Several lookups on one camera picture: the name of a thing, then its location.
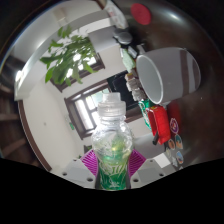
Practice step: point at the white printed paper sheet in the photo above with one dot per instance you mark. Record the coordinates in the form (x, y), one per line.
(116, 15)

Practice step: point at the dark grey round gadget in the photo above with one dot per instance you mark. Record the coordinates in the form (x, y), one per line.
(123, 36)

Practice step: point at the brown-framed window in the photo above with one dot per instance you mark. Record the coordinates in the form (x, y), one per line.
(95, 65)

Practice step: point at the clear green-labelled drink bottle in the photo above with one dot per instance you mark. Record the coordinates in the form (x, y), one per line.
(111, 143)

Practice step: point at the flat green book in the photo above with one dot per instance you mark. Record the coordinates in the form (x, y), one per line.
(128, 60)

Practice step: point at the brown wooden glazed door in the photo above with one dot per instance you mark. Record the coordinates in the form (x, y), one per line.
(83, 110)

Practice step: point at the flat round red coaster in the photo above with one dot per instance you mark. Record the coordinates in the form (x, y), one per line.
(140, 14)

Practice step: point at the white mug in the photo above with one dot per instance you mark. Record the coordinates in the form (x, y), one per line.
(173, 73)

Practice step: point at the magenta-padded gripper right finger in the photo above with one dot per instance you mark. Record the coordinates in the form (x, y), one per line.
(148, 171)

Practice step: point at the red plastic box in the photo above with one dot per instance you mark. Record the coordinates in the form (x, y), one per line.
(160, 125)

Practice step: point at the potted plant in white pot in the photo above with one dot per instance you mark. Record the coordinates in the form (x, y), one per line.
(66, 60)

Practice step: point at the green box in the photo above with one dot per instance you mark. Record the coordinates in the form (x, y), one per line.
(145, 113)

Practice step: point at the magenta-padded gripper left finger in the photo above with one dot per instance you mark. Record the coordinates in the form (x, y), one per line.
(75, 171)

